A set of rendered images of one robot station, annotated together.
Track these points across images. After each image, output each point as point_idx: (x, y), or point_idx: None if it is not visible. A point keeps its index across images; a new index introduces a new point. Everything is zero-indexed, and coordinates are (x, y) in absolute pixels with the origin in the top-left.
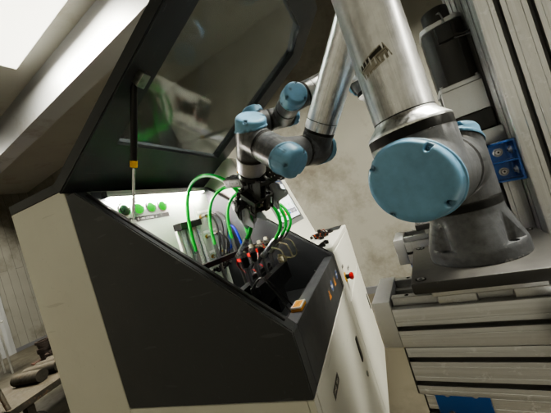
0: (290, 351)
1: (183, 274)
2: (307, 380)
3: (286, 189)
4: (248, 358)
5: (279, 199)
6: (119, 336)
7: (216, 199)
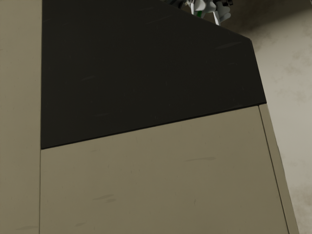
0: (246, 56)
1: (144, 4)
2: (261, 84)
3: (229, 13)
4: (198, 71)
5: (223, 15)
6: (55, 72)
7: None
